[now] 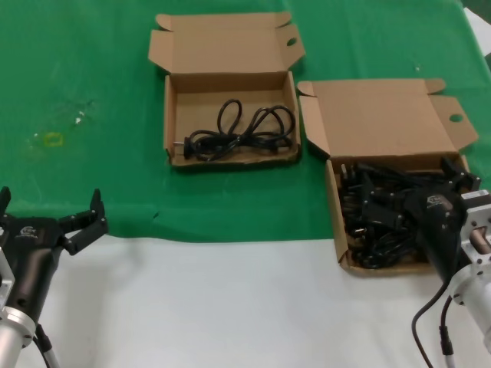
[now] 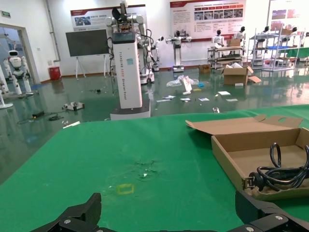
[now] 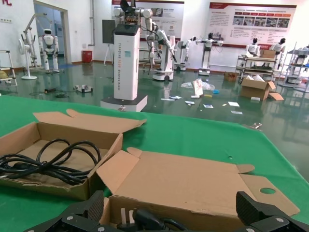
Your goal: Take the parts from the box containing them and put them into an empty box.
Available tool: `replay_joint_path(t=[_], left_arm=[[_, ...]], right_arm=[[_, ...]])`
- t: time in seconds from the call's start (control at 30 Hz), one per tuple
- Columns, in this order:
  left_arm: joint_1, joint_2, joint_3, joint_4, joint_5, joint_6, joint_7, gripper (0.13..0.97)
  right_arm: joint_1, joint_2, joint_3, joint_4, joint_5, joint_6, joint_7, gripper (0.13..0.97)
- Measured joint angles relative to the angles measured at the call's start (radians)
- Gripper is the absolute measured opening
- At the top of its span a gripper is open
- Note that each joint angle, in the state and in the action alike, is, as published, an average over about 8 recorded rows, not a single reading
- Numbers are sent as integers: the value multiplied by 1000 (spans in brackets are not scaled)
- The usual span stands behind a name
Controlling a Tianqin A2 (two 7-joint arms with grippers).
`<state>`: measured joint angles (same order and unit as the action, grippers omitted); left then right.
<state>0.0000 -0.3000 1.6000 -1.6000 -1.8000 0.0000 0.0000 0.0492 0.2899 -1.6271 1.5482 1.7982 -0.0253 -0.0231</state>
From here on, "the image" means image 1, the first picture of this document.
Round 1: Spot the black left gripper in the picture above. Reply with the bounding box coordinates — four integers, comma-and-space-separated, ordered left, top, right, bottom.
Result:
0, 186, 109, 321

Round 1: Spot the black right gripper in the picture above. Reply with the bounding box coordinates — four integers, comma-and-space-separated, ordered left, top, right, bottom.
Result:
359, 156, 483, 285

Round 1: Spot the green table cloth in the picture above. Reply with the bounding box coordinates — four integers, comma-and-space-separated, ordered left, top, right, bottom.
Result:
0, 0, 491, 247

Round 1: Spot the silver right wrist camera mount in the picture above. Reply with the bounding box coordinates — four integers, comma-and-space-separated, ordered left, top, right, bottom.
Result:
459, 189, 491, 271

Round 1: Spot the cardboard box holding cords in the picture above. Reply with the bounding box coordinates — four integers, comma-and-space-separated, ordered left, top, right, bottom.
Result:
297, 78, 479, 278

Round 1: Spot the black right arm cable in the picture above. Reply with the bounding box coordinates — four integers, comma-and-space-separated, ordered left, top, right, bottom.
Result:
410, 282, 452, 368

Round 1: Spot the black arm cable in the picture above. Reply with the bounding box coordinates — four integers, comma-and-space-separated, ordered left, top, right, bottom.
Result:
32, 324, 61, 368
410, 282, 452, 368

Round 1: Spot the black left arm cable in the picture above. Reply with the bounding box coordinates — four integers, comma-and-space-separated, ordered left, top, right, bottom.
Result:
32, 324, 61, 368

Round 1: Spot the black cable with white connector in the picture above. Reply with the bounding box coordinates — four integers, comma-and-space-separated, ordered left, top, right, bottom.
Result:
437, 297, 459, 368

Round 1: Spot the cardboard box with torn wall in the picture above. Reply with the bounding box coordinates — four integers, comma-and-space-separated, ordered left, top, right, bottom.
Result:
147, 11, 307, 167

